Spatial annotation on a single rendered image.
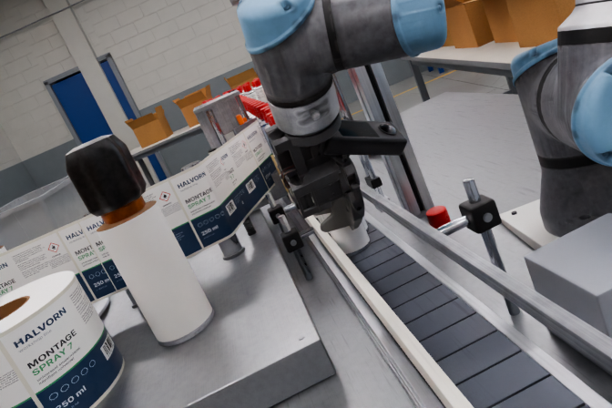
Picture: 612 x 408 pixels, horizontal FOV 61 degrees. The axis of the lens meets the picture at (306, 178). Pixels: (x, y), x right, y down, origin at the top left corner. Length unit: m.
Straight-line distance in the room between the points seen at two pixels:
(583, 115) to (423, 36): 0.16
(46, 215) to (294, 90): 2.26
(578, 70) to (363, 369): 0.38
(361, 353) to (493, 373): 0.21
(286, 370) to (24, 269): 0.56
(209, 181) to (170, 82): 7.57
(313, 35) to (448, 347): 0.32
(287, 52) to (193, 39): 7.93
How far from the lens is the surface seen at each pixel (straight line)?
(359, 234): 0.77
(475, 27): 3.07
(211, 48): 8.39
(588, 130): 0.52
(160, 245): 0.74
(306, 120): 0.56
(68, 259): 1.00
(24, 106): 9.27
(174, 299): 0.75
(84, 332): 0.76
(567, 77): 0.55
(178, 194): 0.95
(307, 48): 0.51
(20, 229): 2.78
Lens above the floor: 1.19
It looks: 14 degrees down
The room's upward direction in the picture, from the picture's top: 24 degrees counter-clockwise
